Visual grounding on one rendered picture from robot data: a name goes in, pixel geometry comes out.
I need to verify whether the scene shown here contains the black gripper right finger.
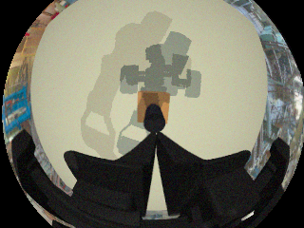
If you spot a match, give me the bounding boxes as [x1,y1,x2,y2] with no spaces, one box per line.
[157,132,251,217]

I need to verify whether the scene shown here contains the brown wooden block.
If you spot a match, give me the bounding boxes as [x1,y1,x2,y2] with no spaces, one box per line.
[137,91,170,124]

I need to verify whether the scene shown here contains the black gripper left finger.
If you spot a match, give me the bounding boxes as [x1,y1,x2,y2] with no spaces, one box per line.
[64,132,157,217]

